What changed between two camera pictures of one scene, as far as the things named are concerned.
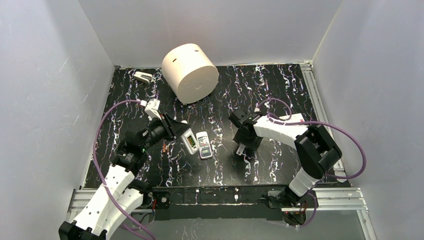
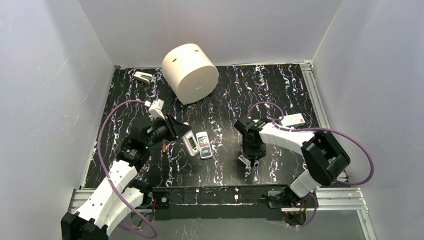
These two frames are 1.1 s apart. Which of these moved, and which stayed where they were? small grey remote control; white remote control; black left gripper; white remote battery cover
Moved: white remote battery cover
Stayed: black left gripper; white remote control; small grey remote control
